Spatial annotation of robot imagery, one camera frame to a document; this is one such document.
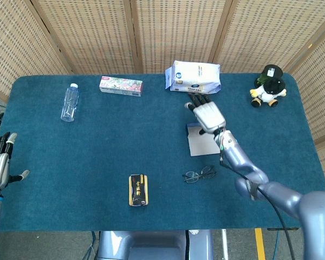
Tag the blue felt table mat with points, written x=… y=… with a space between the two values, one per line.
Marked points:
x=97 y=151

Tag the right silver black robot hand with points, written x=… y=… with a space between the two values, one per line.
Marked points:
x=210 y=116

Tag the floral toothpaste box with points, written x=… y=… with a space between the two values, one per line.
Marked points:
x=122 y=86

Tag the yellow sponge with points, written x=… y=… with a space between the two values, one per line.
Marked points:
x=147 y=189

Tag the black eyeglasses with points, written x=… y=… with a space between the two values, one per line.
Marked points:
x=191 y=177

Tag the black box with gold characters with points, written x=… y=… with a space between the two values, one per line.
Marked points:
x=137 y=189

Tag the grey-blue robot torso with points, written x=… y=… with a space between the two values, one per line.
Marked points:
x=151 y=245

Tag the white tissue pack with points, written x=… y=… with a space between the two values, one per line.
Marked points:
x=195 y=77

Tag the black white plush toy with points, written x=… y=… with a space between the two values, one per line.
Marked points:
x=268 y=93

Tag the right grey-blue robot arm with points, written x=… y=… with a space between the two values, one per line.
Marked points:
x=314 y=211

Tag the clear plastic water bottle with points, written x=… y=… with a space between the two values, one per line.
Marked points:
x=70 y=104

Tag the woven bamboo folding screen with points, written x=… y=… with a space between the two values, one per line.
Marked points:
x=178 y=32

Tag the yellow floor tape strip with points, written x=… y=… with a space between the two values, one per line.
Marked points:
x=260 y=243

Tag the blue glasses case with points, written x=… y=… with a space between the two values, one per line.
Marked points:
x=203 y=147

